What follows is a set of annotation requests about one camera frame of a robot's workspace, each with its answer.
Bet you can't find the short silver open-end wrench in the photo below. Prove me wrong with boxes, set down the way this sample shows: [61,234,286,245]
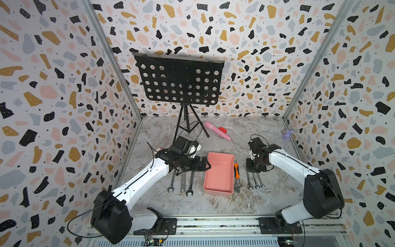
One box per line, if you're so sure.
[257,173,265,189]

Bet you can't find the pink plastic storage box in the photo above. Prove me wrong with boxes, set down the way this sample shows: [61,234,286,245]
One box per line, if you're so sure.
[203,152,235,197]

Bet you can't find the pink handheld microphone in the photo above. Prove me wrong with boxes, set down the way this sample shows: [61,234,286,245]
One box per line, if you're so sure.
[204,121,231,141]

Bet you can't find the medium silver combination wrench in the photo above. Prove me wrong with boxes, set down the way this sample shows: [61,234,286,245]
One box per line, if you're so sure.
[167,172,175,193]

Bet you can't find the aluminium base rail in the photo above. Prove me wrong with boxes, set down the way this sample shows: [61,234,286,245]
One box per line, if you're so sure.
[117,215,352,247]

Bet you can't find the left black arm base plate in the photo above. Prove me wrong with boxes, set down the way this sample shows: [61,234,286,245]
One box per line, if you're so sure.
[143,218,178,236]

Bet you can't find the black perforated music stand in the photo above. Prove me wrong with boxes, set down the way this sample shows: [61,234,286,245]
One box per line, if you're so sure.
[133,52,225,133]

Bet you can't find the long silver combination wrench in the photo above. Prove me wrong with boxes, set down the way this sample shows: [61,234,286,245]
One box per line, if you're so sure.
[180,172,186,194]

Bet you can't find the small purple toy figure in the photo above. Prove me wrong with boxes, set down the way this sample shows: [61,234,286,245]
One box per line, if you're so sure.
[281,129,293,141]

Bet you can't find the orange handled adjustable wrench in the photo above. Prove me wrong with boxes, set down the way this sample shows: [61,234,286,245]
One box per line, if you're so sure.
[234,163,243,193]

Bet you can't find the small silver combination wrench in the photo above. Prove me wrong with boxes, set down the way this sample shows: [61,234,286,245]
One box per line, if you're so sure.
[252,173,260,189]

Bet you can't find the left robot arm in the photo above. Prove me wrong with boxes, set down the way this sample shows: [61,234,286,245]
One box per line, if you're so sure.
[91,136,211,245]

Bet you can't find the smallest silver combination wrench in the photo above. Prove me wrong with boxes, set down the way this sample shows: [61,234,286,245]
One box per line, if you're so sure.
[245,169,253,191]

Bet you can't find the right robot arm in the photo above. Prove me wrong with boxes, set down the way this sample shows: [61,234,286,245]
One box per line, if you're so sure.
[246,137,345,230]

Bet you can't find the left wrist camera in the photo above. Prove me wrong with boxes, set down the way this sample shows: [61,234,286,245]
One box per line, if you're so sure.
[186,141,201,157]

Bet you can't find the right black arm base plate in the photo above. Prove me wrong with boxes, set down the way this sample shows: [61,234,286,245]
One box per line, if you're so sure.
[258,217,303,234]

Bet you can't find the large silver combination wrench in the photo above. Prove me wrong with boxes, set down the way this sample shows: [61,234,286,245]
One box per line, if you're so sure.
[186,171,195,197]

